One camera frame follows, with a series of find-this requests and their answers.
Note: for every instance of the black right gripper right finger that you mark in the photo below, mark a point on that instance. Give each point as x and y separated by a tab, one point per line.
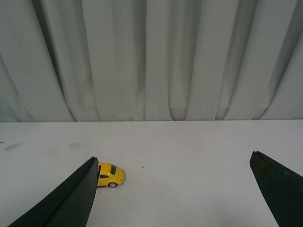
281	188

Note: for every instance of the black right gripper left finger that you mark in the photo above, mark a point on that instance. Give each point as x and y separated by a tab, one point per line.
69	204

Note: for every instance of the yellow beetle toy car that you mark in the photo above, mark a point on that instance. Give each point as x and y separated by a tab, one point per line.
110	175

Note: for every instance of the white pleated curtain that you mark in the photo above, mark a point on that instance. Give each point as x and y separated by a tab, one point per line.
150	60

